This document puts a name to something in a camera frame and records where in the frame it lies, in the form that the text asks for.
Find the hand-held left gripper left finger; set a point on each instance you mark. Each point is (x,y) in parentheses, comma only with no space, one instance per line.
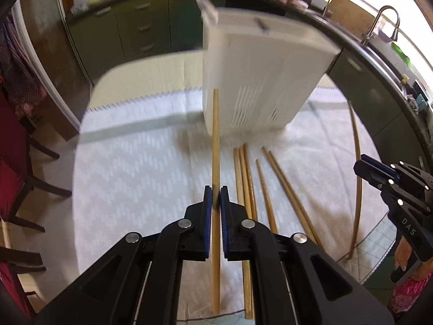
(207,210)

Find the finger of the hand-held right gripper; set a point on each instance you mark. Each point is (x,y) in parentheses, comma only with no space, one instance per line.
(368,172)
(379,166)

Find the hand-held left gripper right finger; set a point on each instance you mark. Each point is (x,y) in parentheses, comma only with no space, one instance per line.
(225,210)

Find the white plastic utensil holder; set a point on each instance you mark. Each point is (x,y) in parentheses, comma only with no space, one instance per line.
(257,74)

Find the person's right hand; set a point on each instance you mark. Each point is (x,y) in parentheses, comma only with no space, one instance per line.
(402,254)

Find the dark stone countertop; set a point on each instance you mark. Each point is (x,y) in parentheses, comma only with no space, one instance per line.
(411,125)

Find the patterned white green tablecloth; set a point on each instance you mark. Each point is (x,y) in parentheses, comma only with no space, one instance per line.
(135,176)

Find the pink patterned clothing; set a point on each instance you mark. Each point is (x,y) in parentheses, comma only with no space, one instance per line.
(409,294)

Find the steel kitchen sink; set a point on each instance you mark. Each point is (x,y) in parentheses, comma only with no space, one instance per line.
(385,66)

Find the green plastic item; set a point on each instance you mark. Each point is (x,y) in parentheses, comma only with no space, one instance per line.
(402,56)

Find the tall steel kitchen faucet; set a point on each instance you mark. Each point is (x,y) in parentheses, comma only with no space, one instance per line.
(375,23)

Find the wooden cutting board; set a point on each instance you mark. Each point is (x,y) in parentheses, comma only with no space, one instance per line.
(348,17)

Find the green base cabinets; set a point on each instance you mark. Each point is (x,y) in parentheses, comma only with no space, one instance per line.
(145,23)

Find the clear plastic bag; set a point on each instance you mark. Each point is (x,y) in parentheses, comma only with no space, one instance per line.
(80,6)

